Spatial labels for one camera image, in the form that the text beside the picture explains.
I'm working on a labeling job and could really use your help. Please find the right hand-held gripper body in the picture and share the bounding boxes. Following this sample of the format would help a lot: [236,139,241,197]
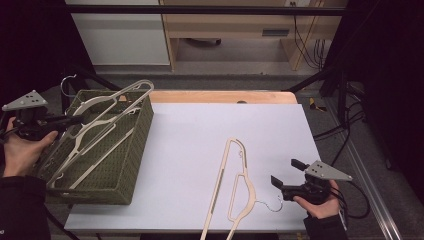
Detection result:
[281,160,353,205]

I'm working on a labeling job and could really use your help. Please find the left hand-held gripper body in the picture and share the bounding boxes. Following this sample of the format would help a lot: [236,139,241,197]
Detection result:
[1,89,69,140]

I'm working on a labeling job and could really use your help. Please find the beige clothes hanger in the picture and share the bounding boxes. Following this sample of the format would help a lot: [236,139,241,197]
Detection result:
[46,73,155,188]
[49,106,143,190]
[199,137,284,240]

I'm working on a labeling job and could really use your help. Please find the green woven basket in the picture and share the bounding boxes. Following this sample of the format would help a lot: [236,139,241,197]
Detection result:
[31,89,155,205]

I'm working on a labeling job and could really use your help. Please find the person's right hand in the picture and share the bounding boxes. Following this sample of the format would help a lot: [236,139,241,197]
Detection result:
[293,181,340,220]

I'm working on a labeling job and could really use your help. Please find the person's left hand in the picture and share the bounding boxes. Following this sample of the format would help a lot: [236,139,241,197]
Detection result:
[3,117,59,178]

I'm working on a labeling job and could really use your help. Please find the black metal stand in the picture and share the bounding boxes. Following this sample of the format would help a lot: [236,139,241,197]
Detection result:
[59,63,129,116]
[284,63,349,118]

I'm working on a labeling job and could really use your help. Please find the dark curtain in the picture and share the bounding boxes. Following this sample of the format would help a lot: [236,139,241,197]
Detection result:
[323,0,424,204]
[0,0,96,164]

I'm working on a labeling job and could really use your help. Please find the yellow and black tool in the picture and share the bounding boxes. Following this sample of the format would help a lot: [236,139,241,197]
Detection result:
[308,97,328,113]

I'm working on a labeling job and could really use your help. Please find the white cabinet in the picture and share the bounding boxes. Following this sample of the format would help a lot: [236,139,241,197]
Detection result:
[64,0,171,66]

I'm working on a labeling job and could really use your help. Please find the white table sheet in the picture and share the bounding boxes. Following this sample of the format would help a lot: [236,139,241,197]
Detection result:
[64,102,321,233]

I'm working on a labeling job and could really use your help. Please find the light wooden desk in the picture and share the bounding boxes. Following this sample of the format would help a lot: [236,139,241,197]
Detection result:
[159,0,348,72]

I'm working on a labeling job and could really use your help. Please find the black floor cables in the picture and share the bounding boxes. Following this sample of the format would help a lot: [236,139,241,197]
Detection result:
[313,99,368,158]

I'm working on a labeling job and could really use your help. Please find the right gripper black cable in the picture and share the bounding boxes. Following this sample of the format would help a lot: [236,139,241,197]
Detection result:
[329,179,371,220]

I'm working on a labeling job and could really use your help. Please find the aluminium rail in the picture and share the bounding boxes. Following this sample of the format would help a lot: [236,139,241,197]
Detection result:
[324,98,404,240]

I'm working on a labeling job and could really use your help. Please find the black hanging cables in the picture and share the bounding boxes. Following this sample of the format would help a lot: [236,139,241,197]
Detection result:
[292,14,326,70]

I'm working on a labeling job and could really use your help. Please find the black horizontal frame bar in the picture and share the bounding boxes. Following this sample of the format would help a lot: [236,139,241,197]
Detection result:
[66,4,346,16]

